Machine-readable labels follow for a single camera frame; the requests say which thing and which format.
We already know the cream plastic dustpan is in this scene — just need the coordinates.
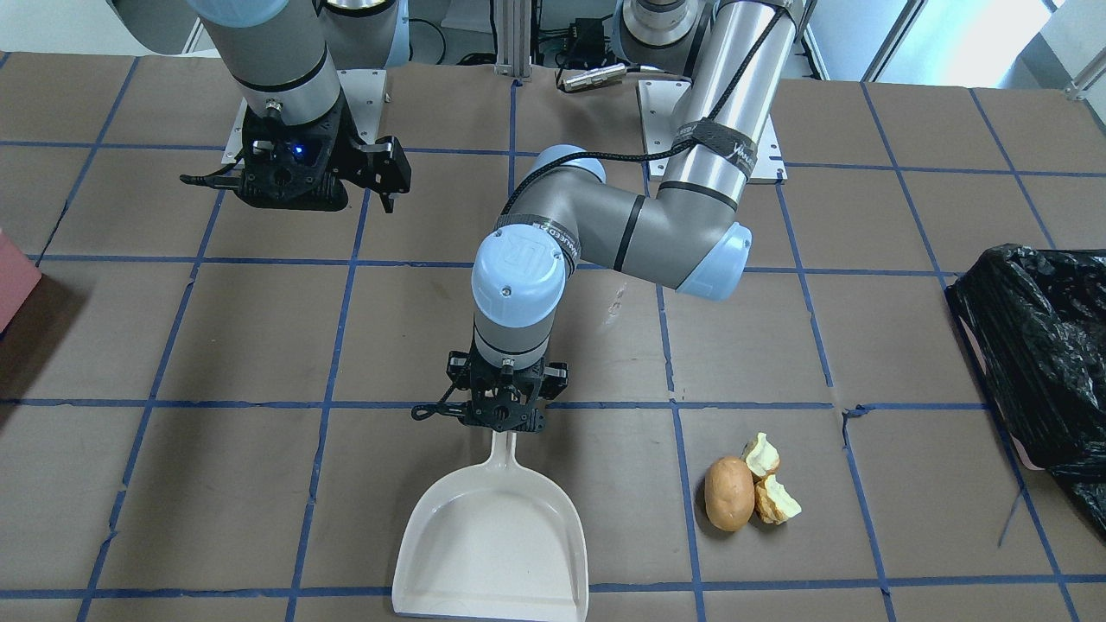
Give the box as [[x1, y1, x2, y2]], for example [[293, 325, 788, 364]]
[[392, 432, 589, 621]]

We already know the torn bread piece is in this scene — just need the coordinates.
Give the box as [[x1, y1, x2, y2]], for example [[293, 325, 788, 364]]
[[742, 432, 781, 483], [753, 475, 803, 526]]

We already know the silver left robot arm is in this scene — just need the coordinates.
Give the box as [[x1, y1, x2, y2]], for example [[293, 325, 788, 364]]
[[411, 1, 804, 433]]

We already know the pink plastic bin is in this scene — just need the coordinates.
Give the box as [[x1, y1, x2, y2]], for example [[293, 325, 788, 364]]
[[0, 229, 42, 332]]

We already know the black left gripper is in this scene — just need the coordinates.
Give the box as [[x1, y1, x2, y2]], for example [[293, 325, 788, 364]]
[[411, 349, 568, 433]]

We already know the brown round bread roll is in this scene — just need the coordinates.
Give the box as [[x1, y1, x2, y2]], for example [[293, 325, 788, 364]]
[[703, 455, 755, 533]]

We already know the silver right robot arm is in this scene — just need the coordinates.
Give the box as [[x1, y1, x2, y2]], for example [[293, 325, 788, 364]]
[[109, 1, 413, 212]]

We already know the bin with black trash bag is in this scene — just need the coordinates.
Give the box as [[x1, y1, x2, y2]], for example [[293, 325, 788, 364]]
[[945, 243, 1105, 533]]

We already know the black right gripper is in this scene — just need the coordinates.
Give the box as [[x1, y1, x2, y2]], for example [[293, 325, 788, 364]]
[[179, 104, 413, 212]]

